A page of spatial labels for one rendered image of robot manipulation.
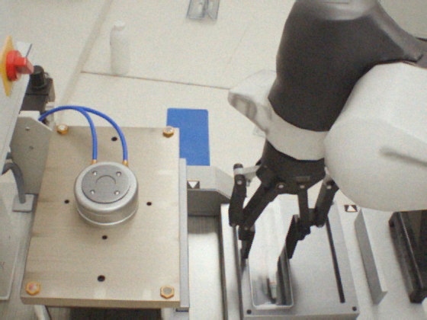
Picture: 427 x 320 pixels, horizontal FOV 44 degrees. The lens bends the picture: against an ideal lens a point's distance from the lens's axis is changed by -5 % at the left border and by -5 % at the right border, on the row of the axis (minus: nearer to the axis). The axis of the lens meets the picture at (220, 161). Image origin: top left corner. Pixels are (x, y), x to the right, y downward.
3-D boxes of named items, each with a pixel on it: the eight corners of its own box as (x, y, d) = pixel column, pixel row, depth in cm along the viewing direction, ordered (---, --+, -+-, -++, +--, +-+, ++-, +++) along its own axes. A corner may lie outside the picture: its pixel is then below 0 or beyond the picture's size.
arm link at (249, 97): (359, 132, 54) (345, 168, 58) (335, 56, 62) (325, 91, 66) (235, 126, 53) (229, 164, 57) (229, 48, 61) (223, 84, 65)
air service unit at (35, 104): (26, 177, 86) (9, 111, 75) (41, 116, 95) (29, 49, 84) (57, 178, 86) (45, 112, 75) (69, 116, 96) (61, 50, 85)
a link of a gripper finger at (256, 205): (290, 184, 63) (278, 182, 63) (248, 235, 71) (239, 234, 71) (285, 158, 66) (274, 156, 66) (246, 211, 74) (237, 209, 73)
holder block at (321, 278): (241, 324, 73) (243, 316, 71) (232, 208, 86) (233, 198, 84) (355, 321, 75) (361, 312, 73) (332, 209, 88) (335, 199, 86)
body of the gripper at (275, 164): (266, 160, 57) (253, 212, 64) (343, 162, 58) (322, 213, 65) (259, 110, 62) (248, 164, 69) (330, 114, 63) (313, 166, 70)
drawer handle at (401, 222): (410, 302, 77) (420, 289, 74) (387, 221, 87) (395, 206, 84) (422, 302, 78) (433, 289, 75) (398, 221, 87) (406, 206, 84)
